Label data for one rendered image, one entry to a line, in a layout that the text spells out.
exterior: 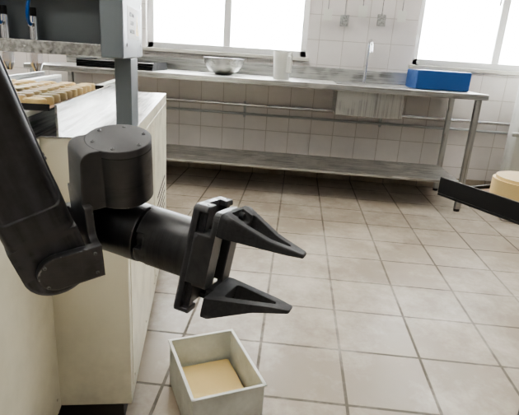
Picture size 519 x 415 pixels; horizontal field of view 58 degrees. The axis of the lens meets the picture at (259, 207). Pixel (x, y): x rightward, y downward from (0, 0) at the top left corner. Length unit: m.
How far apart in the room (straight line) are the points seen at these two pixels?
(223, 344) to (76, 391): 0.49
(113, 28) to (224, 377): 1.07
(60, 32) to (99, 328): 0.74
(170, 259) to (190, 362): 1.24
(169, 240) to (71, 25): 0.87
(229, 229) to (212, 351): 1.28
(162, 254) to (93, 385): 1.05
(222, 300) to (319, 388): 1.29
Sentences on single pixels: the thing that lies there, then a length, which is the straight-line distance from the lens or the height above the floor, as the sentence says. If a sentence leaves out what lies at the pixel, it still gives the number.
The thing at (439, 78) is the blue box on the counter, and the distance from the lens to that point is 3.85.
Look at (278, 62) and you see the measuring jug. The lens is 3.70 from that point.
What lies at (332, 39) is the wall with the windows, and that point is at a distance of 4.27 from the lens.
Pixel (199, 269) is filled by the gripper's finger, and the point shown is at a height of 0.87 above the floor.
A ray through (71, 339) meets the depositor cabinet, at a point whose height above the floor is 0.30.
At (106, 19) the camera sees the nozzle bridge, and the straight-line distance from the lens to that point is 1.14.
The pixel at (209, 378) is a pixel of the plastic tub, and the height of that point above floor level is 0.06.
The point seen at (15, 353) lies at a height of 0.44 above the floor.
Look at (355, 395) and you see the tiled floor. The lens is 1.70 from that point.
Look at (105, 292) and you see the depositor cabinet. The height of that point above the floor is 0.44.
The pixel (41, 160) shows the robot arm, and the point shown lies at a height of 0.96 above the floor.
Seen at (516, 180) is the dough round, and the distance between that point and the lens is 0.39.
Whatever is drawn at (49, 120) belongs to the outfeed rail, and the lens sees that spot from 1.30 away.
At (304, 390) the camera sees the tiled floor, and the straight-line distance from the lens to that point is 1.68.
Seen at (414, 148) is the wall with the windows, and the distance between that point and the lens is 4.45.
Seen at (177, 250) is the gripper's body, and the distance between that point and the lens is 0.43.
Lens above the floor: 1.05
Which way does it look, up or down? 18 degrees down
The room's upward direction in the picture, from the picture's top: 4 degrees clockwise
